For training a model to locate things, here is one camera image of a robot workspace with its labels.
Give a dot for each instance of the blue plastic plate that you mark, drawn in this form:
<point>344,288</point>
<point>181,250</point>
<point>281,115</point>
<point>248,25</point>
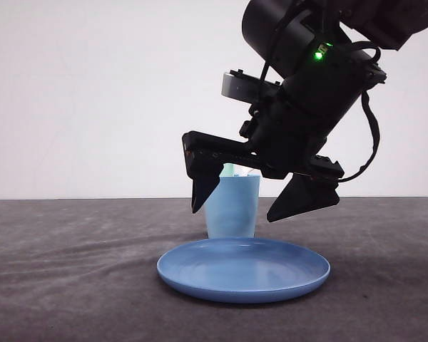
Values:
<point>243,270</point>

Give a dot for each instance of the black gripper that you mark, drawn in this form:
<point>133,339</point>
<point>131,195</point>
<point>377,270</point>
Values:
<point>278,141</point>

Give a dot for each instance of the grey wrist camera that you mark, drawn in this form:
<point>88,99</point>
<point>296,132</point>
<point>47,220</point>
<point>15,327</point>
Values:
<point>240,86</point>

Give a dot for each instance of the white plastic fork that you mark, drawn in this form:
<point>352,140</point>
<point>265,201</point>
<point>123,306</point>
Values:
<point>247,173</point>

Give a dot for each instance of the mint green plastic spoon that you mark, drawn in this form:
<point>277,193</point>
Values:
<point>228,170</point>

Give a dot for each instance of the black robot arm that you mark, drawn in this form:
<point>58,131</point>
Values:
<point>327,54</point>

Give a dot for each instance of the light blue plastic cup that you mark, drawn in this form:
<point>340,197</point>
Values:
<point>231,210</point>

